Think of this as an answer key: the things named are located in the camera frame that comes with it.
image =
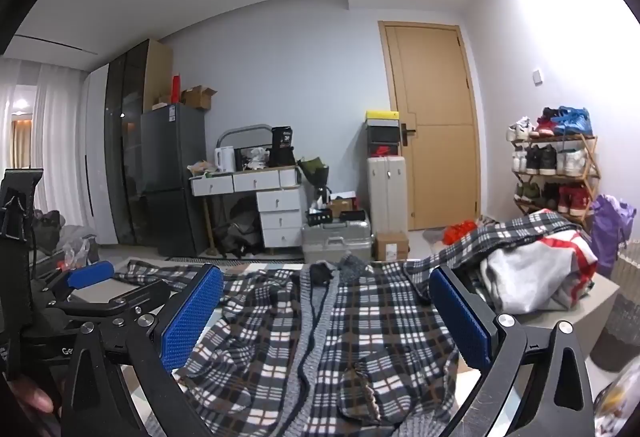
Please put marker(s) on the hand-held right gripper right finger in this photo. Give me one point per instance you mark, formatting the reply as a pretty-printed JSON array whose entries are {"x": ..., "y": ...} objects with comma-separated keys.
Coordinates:
[{"x": 460, "y": 322}]

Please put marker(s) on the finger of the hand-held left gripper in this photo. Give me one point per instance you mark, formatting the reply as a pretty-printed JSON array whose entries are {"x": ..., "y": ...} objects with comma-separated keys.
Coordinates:
[
  {"x": 135, "y": 295},
  {"x": 92, "y": 274}
]

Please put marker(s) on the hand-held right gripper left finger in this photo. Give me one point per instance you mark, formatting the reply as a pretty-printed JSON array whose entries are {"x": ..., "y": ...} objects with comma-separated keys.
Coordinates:
[{"x": 192, "y": 322}]

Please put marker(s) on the plaid fleece jacket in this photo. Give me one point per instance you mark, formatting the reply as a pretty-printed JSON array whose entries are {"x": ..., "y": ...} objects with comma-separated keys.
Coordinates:
[{"x": 350, "y": 317}]

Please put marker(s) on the pile of folded clothes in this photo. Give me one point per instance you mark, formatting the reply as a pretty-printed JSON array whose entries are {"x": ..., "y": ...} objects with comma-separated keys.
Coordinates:
[{"x": 520, "y": 277}]

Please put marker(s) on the person's left hand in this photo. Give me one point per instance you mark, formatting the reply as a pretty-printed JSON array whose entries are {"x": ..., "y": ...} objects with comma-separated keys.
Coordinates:
[{"x": 30, "y": 399}]

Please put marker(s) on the checkered bed sheet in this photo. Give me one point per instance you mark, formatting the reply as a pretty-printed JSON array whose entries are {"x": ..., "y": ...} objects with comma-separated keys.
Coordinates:
[{"x": 135, "y": 284}]

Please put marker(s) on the orange bag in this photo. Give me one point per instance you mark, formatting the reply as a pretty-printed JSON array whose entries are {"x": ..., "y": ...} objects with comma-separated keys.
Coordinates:
[{"x": 457, "y": 232}]

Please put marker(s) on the grey door mat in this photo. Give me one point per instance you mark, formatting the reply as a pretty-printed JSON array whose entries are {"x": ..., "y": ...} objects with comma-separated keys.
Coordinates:
[{"x": 435, "y": 235}]

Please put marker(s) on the grey bench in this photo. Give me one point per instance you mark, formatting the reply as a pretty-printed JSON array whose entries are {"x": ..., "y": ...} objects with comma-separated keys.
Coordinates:
[{"x": 560, "y": 317}]

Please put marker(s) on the cardboard box with label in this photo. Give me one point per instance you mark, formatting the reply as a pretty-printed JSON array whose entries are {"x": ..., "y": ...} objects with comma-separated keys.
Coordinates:
[{"x": 392, "y": 247}]

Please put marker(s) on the dark bag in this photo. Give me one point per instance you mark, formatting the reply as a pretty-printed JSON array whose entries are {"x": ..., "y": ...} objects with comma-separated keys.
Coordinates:
[{"x": 245, "y": 227}]

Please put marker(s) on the white curtain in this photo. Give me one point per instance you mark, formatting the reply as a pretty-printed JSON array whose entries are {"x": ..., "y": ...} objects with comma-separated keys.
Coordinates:
[{"x": 55, "y": 142}]

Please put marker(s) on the dark refrigerator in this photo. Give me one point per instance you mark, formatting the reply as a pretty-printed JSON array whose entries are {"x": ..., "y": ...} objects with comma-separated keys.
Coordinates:
[{"x": 170, "y": 167}]

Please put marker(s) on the white suitcase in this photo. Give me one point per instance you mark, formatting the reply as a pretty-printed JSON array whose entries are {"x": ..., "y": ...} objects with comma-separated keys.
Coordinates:
[{"x": 385, "y": 202}]

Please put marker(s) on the white desk with drawers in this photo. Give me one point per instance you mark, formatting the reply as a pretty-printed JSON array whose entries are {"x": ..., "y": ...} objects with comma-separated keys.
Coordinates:
[{"x": 275, "y": 202}]

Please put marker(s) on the silver suitcase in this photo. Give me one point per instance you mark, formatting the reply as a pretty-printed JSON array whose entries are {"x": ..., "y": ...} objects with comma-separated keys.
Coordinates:
[{"x": 335, "y": 242}]

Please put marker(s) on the dark glass wardrobe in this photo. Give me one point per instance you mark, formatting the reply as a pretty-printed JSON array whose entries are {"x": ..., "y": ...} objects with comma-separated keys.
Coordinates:
[{"x": 125, "y": 117}]

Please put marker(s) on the white kettle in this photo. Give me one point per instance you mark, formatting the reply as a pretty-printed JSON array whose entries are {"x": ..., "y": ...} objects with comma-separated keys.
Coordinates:
[{"x": 225, "y": 159}]

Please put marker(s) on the clear plastic bag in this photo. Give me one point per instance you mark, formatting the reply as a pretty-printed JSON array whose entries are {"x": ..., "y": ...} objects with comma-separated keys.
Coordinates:
[{"x": 617, "y": 397}]

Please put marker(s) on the purple bag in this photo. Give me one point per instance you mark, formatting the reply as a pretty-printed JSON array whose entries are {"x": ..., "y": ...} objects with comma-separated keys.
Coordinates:
[{"x": 610, "y": 227}]

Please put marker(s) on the black shoe box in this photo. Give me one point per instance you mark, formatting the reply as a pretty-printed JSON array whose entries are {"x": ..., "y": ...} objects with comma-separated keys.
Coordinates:
[{"x": 382, "y": 142}]

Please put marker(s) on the open cardboard box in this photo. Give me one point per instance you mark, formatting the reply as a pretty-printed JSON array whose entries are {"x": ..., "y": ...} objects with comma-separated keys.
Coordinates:
[{"x": 197, "y": 98}]

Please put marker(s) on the wooden door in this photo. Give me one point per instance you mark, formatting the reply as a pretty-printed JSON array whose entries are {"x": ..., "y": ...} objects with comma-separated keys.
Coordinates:
[{"x": 440, "y": 117}]

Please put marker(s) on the wooden shoe rack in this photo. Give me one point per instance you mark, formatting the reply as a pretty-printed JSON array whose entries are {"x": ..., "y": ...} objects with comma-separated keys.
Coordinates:
[
  {"x": 552, "y": 137},
  {"x": 570, "y": 119}
]

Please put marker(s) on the yellow box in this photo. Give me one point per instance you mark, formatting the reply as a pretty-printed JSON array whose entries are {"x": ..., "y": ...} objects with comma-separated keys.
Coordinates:
[{"x": 382, "y": 115}]

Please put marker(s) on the grey metal frame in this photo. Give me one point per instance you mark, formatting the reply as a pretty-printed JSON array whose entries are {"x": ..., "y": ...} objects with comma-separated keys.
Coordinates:
[{"x": 245, "y": 127}]

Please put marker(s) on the white light switch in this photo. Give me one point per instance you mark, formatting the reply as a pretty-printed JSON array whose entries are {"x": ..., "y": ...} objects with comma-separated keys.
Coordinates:
[{"x": 537, "y": 77}]

